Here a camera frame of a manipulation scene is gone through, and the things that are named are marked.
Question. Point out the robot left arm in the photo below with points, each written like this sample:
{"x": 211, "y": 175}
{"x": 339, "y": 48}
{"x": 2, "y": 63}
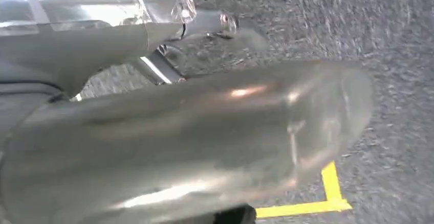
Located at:
{"x": 20, "y": 109}

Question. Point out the yellow floor tape square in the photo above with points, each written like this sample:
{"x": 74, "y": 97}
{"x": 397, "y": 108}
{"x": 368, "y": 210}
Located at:
{"x": 330, "y": 185}

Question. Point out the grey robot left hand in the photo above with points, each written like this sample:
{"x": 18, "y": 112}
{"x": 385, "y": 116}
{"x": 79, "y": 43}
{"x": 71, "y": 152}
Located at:
{"x": 203, "y": 141}

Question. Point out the black robot left foot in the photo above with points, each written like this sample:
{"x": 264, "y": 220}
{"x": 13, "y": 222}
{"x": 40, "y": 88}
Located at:
{"x": 237, "y": 215}

